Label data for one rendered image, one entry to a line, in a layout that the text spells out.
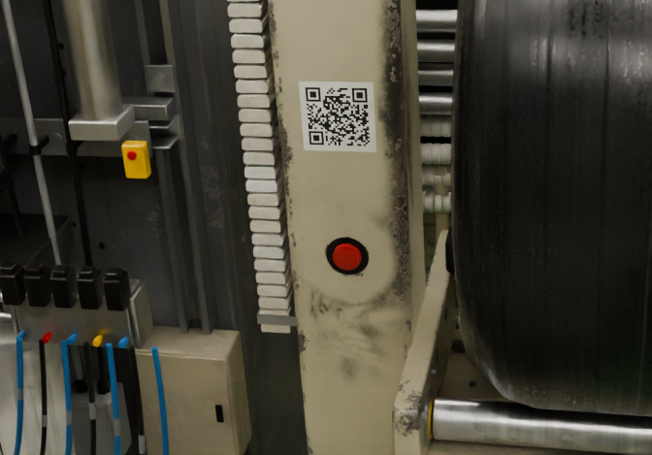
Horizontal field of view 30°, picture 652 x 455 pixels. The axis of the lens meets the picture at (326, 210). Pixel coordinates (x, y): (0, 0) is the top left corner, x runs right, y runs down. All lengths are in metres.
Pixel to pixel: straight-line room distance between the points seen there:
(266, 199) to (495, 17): 0.39
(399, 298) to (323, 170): 0.17
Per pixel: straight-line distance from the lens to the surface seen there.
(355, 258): 1.28
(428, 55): 1.60
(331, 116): 1.22
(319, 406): 1.40
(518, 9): 1.00
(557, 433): 1.28
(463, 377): 1.54
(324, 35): 1.19
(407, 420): 1.25
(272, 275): 1.33
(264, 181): 1.28
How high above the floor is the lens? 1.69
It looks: 27 degrees down
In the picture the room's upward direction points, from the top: 4 degrees counter-clockwise
